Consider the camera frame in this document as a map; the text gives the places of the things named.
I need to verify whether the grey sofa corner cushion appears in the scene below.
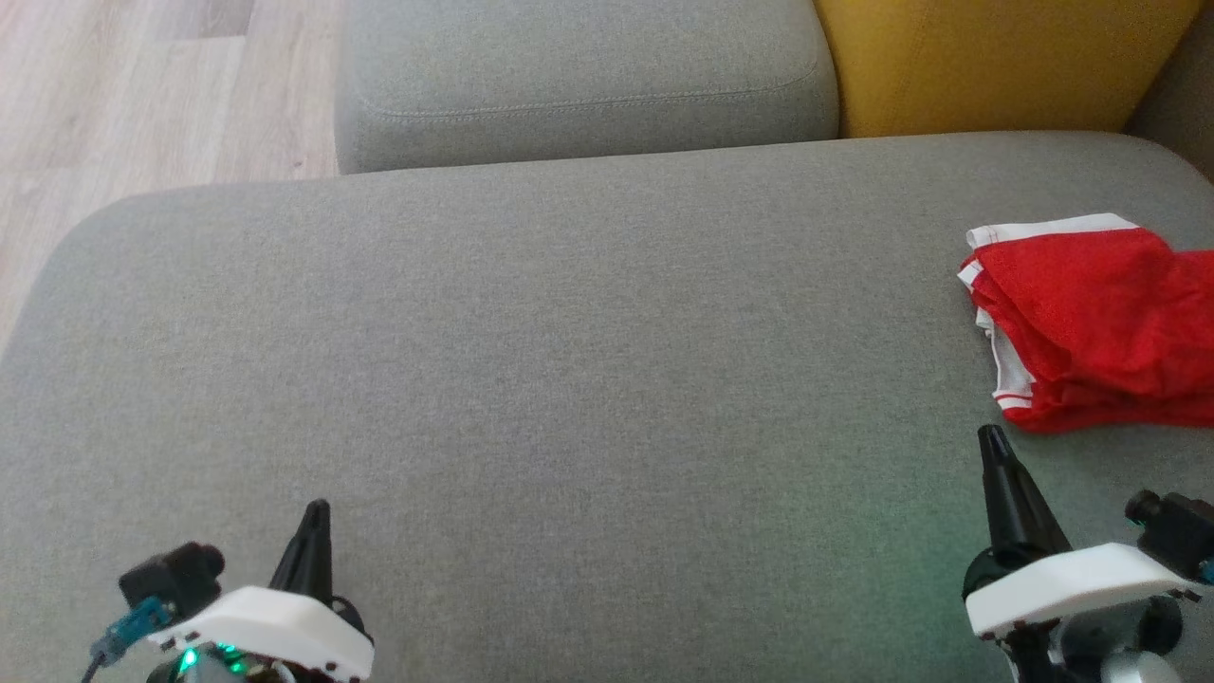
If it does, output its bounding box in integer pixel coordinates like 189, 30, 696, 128
1124, 0, 1214, 181

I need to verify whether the grey sofa back cushion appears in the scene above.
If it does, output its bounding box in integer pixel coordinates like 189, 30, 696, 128
334, 0, 841, 175

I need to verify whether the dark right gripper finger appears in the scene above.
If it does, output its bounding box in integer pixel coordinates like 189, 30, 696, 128
992, 425, 1075, 561
977, 425, 1033, 568

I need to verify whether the left camera cable blue plug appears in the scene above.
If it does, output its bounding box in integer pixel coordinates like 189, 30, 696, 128
83, 596, 176, 683

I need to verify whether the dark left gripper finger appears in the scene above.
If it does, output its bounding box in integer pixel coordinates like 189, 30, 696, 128
303, 500, 337, 608
270, 500, 323, 600

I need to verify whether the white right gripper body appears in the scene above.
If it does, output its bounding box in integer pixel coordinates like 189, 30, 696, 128
963, 543, 1204, 638

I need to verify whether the red shorts white stripe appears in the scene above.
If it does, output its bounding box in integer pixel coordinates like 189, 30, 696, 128
956, 213, 1214, 385

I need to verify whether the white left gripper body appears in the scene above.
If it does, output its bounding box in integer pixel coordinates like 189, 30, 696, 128
147, 586, 376, 682

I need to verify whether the yellow sofa cushion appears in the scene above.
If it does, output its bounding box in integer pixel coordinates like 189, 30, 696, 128
814, 0, 1204, 139

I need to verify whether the large grey sofa seat cushion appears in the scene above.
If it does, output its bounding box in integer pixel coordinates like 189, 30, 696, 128
0, 131, 1214, 683

